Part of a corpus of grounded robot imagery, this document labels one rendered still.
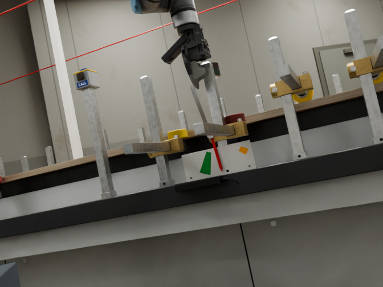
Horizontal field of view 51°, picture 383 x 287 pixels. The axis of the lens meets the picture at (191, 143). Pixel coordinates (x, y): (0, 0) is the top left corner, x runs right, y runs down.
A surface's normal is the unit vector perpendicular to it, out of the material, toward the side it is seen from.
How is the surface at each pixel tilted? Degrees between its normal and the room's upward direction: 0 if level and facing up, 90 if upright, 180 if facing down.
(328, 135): 90
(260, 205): 90
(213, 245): 90
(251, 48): 90
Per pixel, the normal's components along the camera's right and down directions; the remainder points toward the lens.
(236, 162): -0.36, 0.01
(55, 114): 0.24, -0.11
